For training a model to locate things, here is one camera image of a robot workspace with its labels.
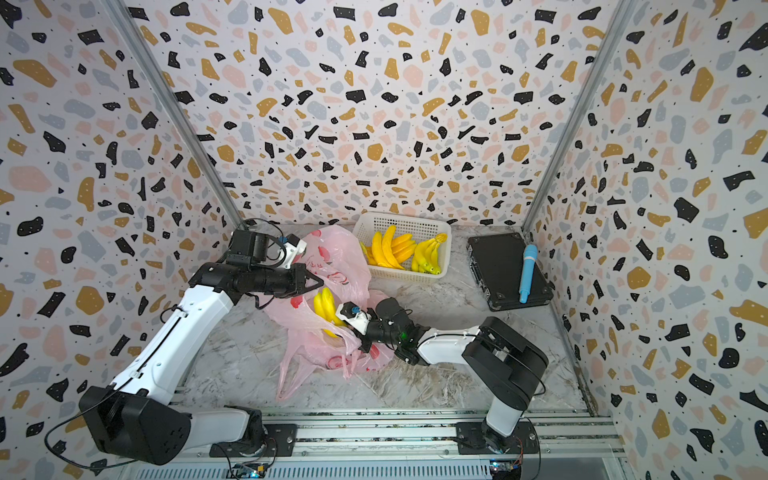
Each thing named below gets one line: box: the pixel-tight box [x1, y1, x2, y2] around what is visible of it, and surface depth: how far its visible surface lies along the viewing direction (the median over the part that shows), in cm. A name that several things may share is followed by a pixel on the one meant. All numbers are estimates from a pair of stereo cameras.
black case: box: [466, 232, 554, 311], surface depth 108 cm
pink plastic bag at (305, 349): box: [276, 328, 395, 402], surface depth 85 cm
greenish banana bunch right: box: [412, 233, 448, 275], surface depth 108 cm
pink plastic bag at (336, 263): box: [264, 225, 394, 372], surface depth 83 cm
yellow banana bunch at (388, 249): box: [360, 225, 417, 270], surface depth 105 cm
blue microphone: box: [519, 244, 539, 304], surface depth 101 cm
